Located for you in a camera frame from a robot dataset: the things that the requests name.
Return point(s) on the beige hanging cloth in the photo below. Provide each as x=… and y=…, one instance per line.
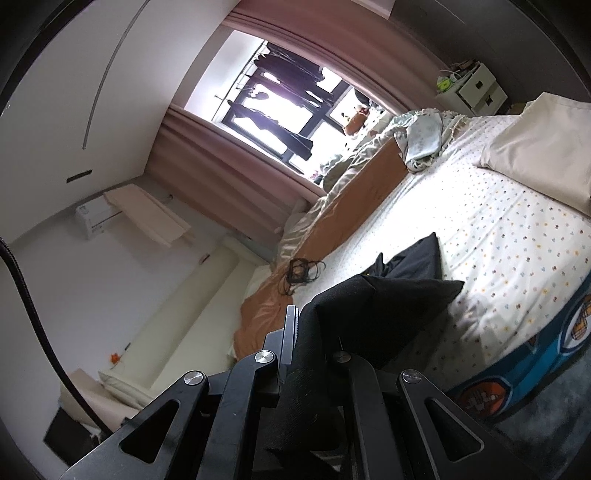
x=147, y=212

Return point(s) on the orange blanket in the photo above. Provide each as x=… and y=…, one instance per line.
x=351, y=203

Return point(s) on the white nightstand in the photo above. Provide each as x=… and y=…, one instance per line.
x=480, y=87

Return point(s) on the white air conditioner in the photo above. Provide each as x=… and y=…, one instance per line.
x=94, y=217

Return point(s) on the crumpled light blue cloth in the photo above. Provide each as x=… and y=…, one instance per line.
x=422, y=138

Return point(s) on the dark bundle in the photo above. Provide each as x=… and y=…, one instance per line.
x=362, y=98

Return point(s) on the cream headboard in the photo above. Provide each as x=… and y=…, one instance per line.
x=184, y=304

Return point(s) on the small green item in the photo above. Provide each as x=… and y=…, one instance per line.
x=443, y=83

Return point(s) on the row of hanging dark clothes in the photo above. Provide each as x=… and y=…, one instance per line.
x=286, y=69

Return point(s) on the beige folded cloth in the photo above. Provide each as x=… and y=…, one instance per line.
x=545, y=138

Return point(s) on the beige crumpled duvet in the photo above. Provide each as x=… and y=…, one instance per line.
x=360, y=152

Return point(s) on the orange plush toy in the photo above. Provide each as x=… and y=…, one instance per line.
x=355, y=122

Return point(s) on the blue printed mattress cover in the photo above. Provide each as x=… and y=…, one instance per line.
x=521, y=364

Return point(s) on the bed with dotted sheet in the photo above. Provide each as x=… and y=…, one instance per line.
x=508, y=240

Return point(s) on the white pillow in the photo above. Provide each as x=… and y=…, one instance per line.
x=124, y=385

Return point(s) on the black jacket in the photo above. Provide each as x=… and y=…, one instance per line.
x=378, y=300

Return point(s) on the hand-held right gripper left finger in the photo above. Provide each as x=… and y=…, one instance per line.
x=288, y=337

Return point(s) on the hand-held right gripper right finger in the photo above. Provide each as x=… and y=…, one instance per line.
x=355, y=369

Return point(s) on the dark framed window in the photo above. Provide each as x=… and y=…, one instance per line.
x=231, y=69

